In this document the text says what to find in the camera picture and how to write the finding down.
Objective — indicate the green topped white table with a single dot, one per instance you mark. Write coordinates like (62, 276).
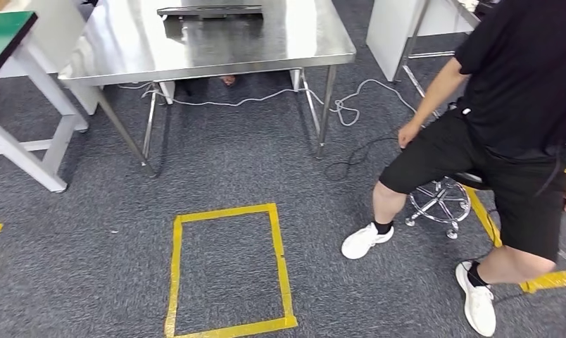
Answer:
(3, 32)

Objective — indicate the chrome swivel stool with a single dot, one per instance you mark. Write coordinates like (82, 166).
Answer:
(439, 205)

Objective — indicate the white side table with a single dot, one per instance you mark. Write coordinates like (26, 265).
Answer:
(54, 28)

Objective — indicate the stainless steel workbench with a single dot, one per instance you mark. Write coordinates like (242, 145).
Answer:
(264, 37)

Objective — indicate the black plastic plate bracket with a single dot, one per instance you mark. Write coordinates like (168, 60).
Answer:
(208, 10)

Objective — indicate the grey metal frame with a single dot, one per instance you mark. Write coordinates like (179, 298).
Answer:
(411, 42)

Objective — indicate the white cabinet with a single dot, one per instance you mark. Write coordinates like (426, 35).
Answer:
(390, 32)

